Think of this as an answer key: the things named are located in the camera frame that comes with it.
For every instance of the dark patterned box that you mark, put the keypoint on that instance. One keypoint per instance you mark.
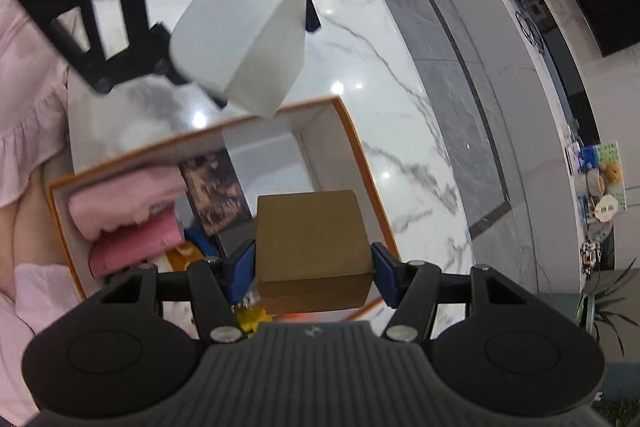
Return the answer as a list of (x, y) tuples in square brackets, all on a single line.
[(215, 192)]

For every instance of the long grey television cabinet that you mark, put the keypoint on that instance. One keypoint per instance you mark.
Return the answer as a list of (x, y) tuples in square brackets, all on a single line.
[(525, 82)]

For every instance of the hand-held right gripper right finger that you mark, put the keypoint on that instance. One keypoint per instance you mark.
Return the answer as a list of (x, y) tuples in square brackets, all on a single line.
[(385, 274)]

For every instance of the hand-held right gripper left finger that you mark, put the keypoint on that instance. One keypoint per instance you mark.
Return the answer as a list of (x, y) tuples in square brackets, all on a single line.
[(242, 268)]

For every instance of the potted plant grey pot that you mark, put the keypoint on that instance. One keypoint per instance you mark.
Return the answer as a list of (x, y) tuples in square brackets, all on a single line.
[(610, 302)]

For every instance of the duck plush toy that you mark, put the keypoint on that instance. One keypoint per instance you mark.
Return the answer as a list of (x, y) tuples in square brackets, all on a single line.
[(180, 257)]

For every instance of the pink tube case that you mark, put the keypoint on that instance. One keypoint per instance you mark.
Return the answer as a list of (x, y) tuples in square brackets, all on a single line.
[(135, 247)]

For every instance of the brown cardboard box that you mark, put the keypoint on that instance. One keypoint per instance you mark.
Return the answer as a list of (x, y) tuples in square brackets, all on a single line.
[(310, 242)]

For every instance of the orange storage box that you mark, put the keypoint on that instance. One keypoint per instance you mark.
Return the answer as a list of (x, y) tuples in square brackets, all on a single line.
[(320, 157)]

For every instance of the person's bare leg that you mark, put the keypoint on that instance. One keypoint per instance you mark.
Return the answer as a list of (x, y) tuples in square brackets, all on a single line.
[(35, 232)]

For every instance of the white box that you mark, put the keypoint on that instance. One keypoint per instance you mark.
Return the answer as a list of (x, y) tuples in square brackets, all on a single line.
[(245, 32)]

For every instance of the round white clock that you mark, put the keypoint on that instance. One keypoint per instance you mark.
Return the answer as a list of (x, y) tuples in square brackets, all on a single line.
[(606, 209)]

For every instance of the pink ruffled cloth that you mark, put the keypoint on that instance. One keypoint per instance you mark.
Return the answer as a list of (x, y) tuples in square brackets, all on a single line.
[(25, 107)]

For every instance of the colourful plush toys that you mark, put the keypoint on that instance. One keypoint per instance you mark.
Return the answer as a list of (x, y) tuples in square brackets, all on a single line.
[(607, 172)]

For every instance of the pink cap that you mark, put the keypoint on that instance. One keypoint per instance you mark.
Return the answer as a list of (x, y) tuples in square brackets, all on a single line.
[(125, 197)]

